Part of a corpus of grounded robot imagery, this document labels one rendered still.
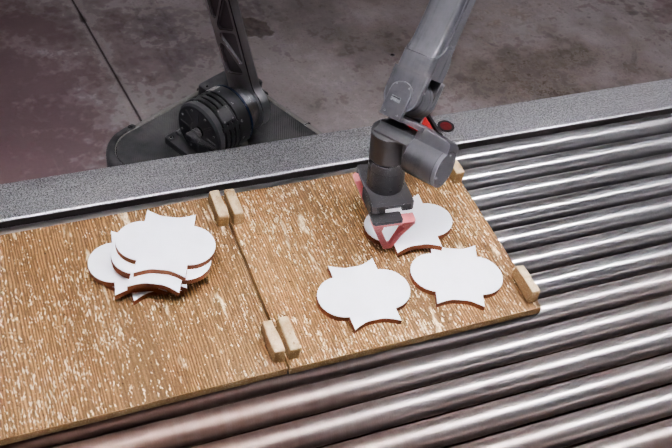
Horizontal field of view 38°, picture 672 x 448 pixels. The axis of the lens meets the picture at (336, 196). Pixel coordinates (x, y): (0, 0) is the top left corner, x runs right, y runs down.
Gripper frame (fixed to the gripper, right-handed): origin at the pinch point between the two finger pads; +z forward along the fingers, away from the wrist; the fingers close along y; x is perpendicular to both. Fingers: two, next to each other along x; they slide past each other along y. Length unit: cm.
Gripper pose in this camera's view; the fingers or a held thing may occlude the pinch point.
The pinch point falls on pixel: (380, 226)
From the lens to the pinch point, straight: 156.5
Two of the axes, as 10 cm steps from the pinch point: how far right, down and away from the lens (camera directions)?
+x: -9.7, 1.2, -2.1
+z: -0.5, 7.5, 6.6
